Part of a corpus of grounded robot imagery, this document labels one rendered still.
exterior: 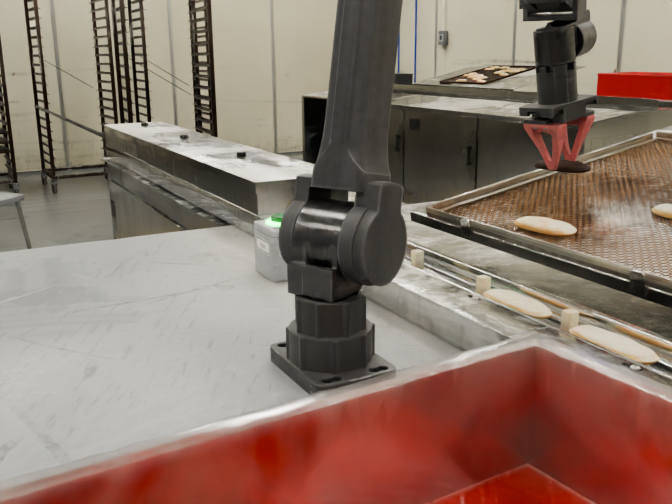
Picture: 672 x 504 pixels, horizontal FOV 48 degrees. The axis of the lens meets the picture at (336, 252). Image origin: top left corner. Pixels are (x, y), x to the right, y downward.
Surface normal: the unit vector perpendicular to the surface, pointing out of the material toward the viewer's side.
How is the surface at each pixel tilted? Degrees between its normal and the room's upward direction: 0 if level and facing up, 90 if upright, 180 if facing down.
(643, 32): 90
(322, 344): 90
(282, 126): 90
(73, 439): 0
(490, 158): 90
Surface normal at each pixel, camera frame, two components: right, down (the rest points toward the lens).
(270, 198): 0.47, 0.22
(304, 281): -0.60, 0.21
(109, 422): -0.01, -0.97
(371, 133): 0.77, 0.07
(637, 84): -0.85, 0.15
